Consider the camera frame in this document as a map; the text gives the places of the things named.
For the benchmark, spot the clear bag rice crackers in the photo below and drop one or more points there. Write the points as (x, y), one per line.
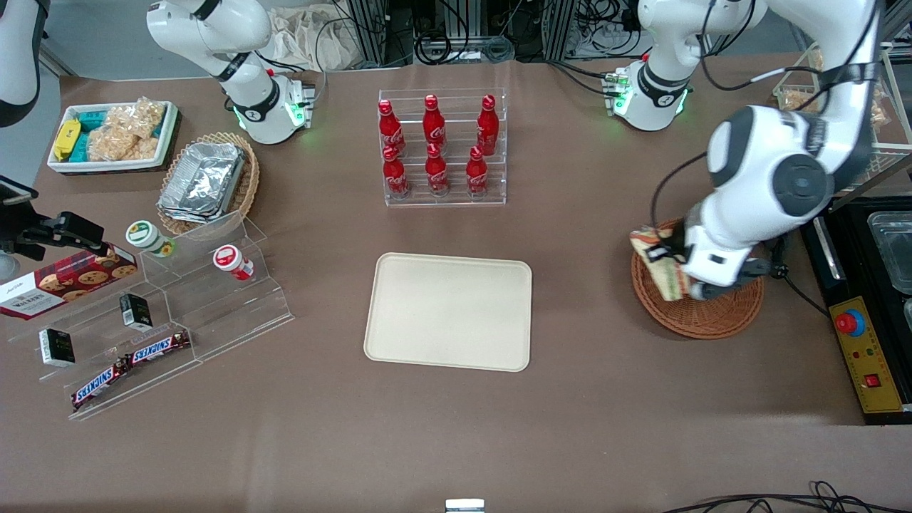
(117, 144)
(139, 117)

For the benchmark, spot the beige plastic tray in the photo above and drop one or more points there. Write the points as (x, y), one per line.
(449, 313)

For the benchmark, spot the brown round wicker basket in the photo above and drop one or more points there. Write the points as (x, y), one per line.
(712, 317)

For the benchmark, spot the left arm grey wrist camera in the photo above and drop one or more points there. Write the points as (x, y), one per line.
(702, 291)

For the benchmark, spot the white rectangular snack bin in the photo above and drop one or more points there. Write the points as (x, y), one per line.
(114, 166)

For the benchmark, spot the aluminium frame rack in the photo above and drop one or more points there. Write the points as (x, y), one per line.
(377, 28)

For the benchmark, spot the Snickers chocolate bar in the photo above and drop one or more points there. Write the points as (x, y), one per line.
(98, 385)
(158, 347)

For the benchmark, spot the Walkers tartan cookie box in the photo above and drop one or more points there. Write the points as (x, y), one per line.
(71, 278)

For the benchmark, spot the red lid yogurt cup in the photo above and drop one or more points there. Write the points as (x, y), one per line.
(229, 260)

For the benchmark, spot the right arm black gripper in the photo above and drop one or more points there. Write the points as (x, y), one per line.
(44, 232)

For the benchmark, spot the clear plastic food container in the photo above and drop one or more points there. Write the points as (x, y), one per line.
(894, 249)

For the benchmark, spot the red Coca-Cola bottle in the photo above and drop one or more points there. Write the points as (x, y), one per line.
(487, 128)
(434, 125)
(437, 174)
(390, 128)
(477, 174)
(395, 178)

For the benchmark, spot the triangle sandwich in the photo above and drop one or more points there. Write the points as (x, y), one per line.
(659, 278)

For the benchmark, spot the black appliance yellow control panel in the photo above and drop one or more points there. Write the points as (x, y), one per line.
(855, 246)

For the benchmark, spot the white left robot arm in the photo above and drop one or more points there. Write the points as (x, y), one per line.
(776, 164)

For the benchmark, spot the small black box barcode side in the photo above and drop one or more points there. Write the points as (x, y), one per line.
(135, 312)

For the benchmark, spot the aluminium foil container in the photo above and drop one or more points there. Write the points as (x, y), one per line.
(203, 178)

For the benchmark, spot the clear acrylic stepped stand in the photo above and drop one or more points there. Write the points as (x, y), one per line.
(214, 313)

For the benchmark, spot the light oval wicker basket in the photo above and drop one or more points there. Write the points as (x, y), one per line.
(248, 185)

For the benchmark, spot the clear acrylic bottle rack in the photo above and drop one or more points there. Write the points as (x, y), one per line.
(442, 201)

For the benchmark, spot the green lid sunflower cup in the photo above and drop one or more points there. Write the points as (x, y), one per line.
(144, 235)

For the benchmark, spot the teal snack packet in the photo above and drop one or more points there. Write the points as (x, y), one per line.
(80, 148)
(91, 120)

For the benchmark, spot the yellow snack packet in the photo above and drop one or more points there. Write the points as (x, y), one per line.
(66, 139)

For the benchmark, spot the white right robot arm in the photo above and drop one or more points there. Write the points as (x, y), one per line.
(249, 92)

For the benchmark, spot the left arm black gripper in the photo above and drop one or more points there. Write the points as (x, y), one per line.
(674, 240)

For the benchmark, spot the white crumpled cloth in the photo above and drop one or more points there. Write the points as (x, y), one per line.
(313, 35)

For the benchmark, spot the small black box white side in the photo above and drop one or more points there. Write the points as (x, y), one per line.
(57, 347)

